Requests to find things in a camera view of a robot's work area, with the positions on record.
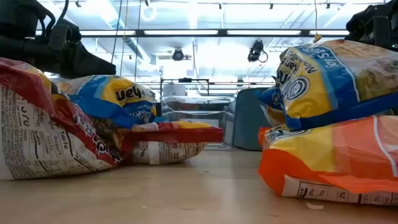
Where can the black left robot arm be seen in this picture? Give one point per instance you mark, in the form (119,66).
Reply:
(15,15)

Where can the red noodle pack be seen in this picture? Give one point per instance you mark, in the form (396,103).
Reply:
(37,140)
(174,135)

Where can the black overhead camera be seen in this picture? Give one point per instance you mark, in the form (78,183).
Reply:
(256,51)

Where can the clear plastic bin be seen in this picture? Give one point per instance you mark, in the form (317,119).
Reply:
(199,109)

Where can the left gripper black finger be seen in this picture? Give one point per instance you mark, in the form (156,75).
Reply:
(87,65)

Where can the blue noodle pack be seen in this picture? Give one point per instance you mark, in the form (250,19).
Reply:
(311,102)
(273,99)
(102,96)

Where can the white noodle crumb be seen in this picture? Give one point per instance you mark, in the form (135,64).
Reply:
(314,206)

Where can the grey-blue plastic bin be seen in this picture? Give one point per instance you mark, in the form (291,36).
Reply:
(245,124)

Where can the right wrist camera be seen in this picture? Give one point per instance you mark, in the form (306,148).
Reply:
(382,31)

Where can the round black ceiling fixture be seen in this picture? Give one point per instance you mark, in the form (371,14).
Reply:
(178,54)

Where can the orange noodle pack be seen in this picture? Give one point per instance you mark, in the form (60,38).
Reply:
(311,155)

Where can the black overhead frame bar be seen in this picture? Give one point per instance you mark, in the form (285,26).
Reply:
(222,32)

